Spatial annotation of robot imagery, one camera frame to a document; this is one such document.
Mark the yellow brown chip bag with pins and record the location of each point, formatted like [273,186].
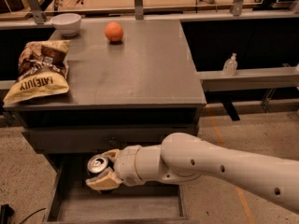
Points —
[42,71]

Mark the grey drawer cabinet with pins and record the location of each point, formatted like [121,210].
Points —
[147,79]

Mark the clear sanitizer bottle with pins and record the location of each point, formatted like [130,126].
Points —
[230,66]

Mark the white bowl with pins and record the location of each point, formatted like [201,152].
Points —
[67,24]

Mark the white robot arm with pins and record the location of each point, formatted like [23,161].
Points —
[182,158]

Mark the black object on floor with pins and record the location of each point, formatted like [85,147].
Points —
[5,213]

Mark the orange fruit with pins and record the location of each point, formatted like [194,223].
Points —
[114,32]

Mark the open grey middle drawer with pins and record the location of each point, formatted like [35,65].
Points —
[72,202]

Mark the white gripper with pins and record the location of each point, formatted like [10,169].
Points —
[125,165]

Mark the blue pepsi can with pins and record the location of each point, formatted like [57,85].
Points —
[97,164]

